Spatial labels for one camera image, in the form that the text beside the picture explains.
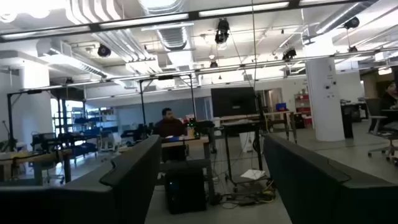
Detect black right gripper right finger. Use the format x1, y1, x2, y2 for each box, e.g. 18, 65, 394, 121
263, 133, 398, 224

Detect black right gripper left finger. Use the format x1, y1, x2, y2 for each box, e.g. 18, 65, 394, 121
0, 135, 162, 224

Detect black computer tower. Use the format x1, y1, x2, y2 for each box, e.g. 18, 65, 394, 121
164, 169, 208, 215

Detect white paper on floor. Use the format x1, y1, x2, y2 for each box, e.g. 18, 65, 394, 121
239, 169, 266, 180

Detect person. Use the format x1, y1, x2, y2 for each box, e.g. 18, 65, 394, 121
154, 108, 188, 139
377, 80, 398, 125

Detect wooden top workbench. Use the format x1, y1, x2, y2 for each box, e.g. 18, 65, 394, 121
160, 136, 215, 203

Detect red storage shelf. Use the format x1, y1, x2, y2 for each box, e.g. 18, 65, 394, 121
295, 93, 312, 128

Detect metal storage shelving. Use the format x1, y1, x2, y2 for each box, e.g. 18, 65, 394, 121
51, 99, 119, 144

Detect white round column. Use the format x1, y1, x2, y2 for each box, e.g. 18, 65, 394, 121
305, 57, 345, 142

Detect grey office chair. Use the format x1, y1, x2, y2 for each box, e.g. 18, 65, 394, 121
365, 98, 398, 166

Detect black monitor stand table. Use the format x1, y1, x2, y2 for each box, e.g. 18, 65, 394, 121
220, 119, 265, 187

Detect low wooden table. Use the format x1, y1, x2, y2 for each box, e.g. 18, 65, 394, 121
0, 149, 73, 187

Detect black monitor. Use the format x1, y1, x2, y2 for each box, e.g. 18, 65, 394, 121
210, 86, 258, 118

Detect black overhead light beam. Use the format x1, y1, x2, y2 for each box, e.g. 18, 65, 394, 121
0, 0, 374, 43

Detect tangled floor cables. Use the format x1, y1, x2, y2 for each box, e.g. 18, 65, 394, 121
217, 180, 276, 208

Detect black background rig frame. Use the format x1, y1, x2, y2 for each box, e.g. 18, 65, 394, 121
139, 73, 197, 125
6, 89, 44, 150

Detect thin black hanging cable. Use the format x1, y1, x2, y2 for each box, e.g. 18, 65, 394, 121
251, 0, 257, 91

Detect ribbed silver ceiling duct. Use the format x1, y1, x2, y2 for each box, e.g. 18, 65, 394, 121
138, 0, 193, 52

